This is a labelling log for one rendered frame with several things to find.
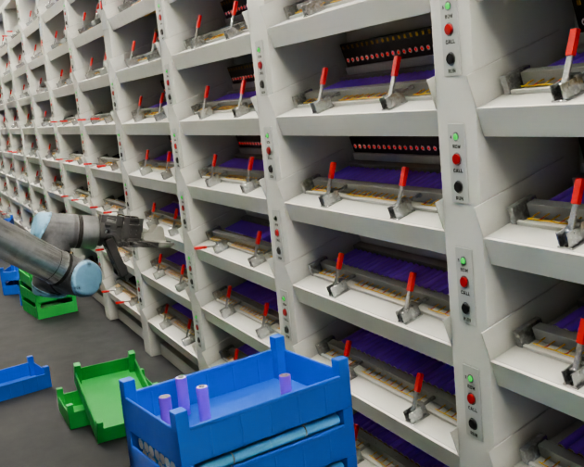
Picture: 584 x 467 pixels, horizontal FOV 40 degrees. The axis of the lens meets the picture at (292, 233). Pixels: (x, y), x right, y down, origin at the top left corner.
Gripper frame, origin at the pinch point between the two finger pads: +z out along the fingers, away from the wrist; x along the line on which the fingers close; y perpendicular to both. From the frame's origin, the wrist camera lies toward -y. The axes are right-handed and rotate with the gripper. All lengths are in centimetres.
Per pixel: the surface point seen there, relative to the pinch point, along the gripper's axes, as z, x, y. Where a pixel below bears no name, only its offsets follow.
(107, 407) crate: -5, 30, -56
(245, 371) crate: -14, -93, -11
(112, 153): 20, 158, 25
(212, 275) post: 21.7, 18.4, -10.5
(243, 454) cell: -22, -113, -18
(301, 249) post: 16, -52, 6
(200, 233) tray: 16.1, 18.1, 2.4
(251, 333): 19.4, -20.5, -20.2
